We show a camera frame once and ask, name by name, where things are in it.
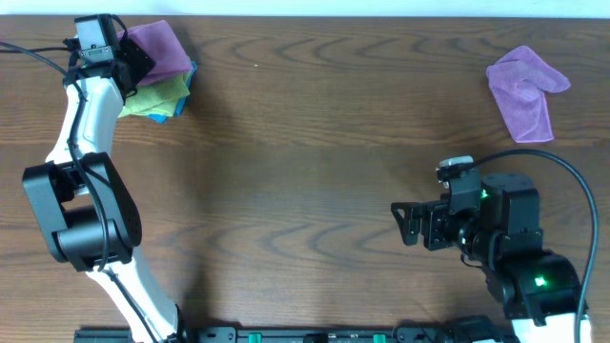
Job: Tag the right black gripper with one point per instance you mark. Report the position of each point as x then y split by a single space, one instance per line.
435 213

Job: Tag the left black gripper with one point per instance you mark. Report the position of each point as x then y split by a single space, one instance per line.
135 61

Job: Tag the purple cloth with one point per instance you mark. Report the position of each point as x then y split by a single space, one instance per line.
519 82
159 41

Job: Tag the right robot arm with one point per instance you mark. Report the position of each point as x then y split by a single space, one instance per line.
494 221

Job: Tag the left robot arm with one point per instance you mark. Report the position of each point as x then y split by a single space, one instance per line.
85 213

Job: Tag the green folded cloth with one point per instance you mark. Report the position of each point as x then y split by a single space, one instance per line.
155 94

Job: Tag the blue folded cloth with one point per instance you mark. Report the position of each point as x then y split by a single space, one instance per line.
174 108

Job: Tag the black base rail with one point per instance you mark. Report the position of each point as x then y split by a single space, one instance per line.
465 330

